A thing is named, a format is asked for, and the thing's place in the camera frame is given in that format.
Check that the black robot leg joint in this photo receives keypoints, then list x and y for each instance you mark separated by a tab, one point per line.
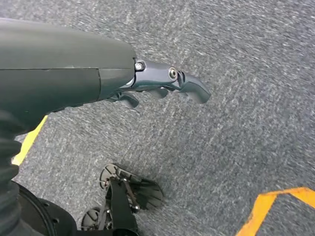
57	221

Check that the robot left arm ribbed sleeve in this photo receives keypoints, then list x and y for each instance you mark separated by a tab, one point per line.
8	169

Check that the yellow floor tape square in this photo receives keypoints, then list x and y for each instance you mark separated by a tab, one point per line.
260	203

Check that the yellow floor tape strip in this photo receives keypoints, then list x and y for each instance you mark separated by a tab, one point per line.
26	143

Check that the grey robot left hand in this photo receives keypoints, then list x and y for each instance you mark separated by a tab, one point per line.
61	65

